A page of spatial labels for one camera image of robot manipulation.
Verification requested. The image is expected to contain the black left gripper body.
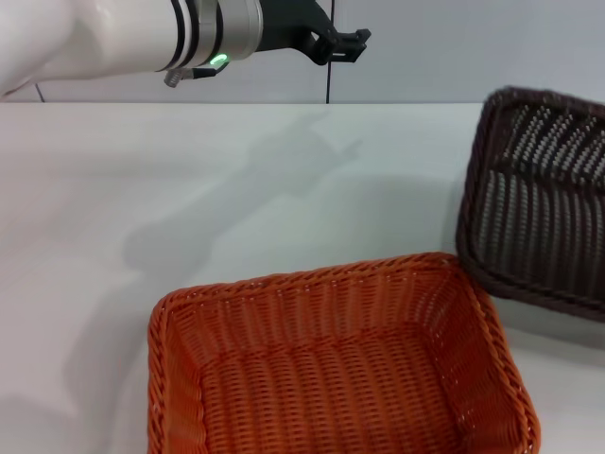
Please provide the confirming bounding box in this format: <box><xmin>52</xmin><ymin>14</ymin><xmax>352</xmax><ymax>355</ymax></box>
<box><xmin>260</xmin><ymin>0</ymin><xmax>333</xmax><ymax>65</ymax></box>

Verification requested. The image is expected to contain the dark brown woven basket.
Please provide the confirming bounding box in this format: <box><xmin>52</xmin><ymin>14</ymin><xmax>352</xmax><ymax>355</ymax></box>
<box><xmin>455</xmin><ymin>84</ymin><xmax>605</xmax><ymax>325</ymax></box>

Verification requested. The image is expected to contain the orange woven basket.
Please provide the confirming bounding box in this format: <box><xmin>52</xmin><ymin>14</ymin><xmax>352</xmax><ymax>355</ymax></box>
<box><xmin>147</xmin><ymin>251</ymin><xmax>543</xmax><ymax>454</ymax></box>

